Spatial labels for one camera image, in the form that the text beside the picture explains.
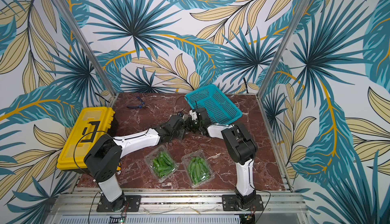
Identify yellow black toolbox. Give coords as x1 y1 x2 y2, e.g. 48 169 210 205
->
56 107 115 171

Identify blue handled pliers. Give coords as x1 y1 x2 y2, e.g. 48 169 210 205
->
126 96 147 110

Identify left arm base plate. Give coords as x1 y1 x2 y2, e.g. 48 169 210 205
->
96 195 141 212

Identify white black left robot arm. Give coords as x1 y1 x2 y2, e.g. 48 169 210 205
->
84 113 185 212

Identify clear clamshell container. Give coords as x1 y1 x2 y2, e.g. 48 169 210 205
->
144 145 179 183
181 150 214 188

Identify teal perforated plastic basket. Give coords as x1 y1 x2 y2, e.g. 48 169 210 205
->
185 84 242 124

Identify aluminium frame rail front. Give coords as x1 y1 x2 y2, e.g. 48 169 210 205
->
48 189 309 218

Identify clear clamshell container front left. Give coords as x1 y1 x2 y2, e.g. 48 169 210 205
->
144 145 179 183

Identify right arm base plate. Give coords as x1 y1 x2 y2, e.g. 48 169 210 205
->
221 194 265 212

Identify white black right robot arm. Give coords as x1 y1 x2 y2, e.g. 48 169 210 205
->
186 108 258 210

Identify clear clamshell container front right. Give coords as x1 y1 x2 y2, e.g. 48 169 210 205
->
181 150 214 188

